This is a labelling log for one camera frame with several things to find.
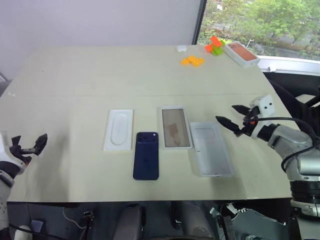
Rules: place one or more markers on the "white moulded insert tray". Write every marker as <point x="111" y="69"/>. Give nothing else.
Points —
<point x="118" y="130"/>

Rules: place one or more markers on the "grey chair part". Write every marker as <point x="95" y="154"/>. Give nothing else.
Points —
<point x="5" y="83"/>

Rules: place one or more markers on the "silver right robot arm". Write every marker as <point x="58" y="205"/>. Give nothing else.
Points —
<point x="290" y="141"/>

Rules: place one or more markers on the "white phone box lid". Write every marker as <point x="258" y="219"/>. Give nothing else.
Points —
<point x="212" y="150"/>

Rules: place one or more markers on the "white phone box base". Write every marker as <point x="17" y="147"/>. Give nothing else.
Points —
<point x="175" y="130"/>

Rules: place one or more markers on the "dark window frame post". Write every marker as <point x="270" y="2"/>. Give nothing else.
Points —
<point x="199" y="22"/>

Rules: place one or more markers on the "white window sill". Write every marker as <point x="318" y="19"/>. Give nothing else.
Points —
<point x="287" y="64"/>

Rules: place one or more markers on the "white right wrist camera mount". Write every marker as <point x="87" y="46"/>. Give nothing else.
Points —
<point x="265" y="106"/>

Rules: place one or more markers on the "orange and green block toy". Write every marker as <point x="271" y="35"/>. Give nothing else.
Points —
<point x="216" y="47"/>

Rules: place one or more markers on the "dark grey rounded shape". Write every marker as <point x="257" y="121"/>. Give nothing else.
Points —
<point x="132" y="222"/>
<point x="192" y="222"/>

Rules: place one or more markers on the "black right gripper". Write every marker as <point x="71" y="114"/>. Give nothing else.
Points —
<point x="250" y="117"/>

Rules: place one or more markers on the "white earbuds case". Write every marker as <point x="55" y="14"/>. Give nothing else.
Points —
<point x="181" y="48"/>

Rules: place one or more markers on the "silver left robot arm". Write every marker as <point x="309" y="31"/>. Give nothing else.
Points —
<point x="4" y="200"/>

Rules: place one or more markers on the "small black device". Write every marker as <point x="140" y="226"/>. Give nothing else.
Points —
<point x="88" y="218"/>

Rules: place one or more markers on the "dark blue smartphone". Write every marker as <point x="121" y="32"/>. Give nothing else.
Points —
<point x="146" y="160"/>

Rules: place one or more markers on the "grey metal bracket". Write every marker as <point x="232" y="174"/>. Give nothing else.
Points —
<point x="222" y="222"/>

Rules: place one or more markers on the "white box with orange phone print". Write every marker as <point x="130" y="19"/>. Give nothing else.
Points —
<point x="241" y="53"/>

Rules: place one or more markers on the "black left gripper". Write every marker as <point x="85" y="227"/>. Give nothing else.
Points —
<point x="23" y="153"/>

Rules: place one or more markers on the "yellow toy pieces cluster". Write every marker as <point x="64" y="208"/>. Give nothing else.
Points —
<point x="193" y="61"/>

